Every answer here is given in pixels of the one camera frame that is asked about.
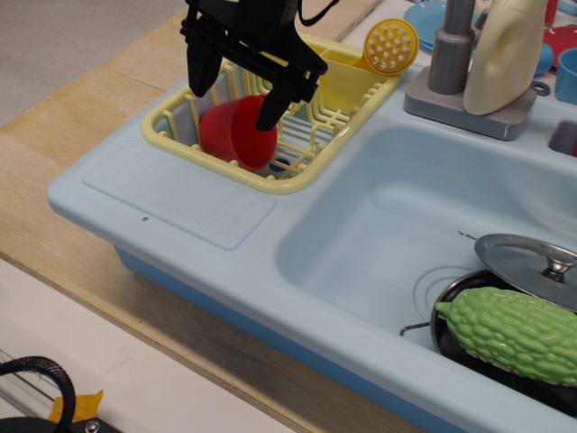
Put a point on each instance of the steel pot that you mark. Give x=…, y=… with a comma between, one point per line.
x=558, y=397

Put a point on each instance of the blue cup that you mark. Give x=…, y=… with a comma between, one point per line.
x=566, y=78

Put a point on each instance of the light blue plate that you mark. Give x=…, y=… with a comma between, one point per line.
x=426, y=17

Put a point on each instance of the green bitter gourd toy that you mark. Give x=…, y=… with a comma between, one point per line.
x=515, y=332

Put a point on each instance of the cream detergent bottle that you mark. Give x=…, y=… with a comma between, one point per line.
x=506, y=56

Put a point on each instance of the yellow round scrub brush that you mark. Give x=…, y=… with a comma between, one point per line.
x=390, y=47

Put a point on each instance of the red plate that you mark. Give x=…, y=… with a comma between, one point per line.
x=557, y=40

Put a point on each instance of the steel pot lid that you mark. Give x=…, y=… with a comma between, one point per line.
x=538, y=268

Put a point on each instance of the grey toy faucet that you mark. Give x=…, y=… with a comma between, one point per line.
x=436, y=93

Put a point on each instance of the yellow tape piece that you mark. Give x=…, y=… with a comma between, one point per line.
x=86, y=407

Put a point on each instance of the yellow dish rack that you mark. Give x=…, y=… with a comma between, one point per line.
x=309, y=134

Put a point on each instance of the light blue toy sink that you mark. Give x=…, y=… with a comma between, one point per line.
x=333, y=272

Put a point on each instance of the red plastic cup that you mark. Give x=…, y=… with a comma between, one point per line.
x=229, y=132

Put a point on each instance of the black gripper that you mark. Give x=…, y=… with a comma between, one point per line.
x=259, y=36

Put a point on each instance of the black base with screw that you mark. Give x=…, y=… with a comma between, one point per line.
x=24, y=424

